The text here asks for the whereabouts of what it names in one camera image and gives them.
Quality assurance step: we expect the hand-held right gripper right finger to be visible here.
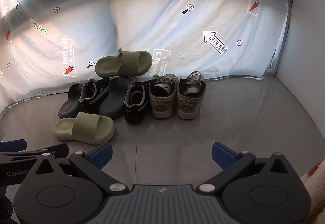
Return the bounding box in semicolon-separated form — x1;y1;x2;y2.
197;142;296;194

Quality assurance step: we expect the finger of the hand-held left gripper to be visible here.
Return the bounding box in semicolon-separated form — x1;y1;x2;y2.
0;139;28;152
0;143;69;163

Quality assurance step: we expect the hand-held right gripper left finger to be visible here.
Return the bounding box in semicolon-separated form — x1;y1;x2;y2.
27;143;129;194

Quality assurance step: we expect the fluffy white blanket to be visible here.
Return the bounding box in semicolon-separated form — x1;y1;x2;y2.
300;160;325;224

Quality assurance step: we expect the beige laced sneaker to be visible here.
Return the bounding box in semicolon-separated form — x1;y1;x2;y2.
148;73;178;119
176;72;207;120

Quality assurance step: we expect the light blue printed sheet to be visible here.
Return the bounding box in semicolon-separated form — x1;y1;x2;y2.
0;0;292;115

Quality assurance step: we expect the black sneaker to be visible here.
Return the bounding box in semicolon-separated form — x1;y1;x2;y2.
77;78;112;113
123;81;150;124

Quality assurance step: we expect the green slide sandal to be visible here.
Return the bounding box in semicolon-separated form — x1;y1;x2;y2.
54;111;116;146
95;51;153;78

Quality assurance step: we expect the grey slide sandal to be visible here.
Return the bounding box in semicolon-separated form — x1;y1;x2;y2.
99;76;138;120
58;79;98;119

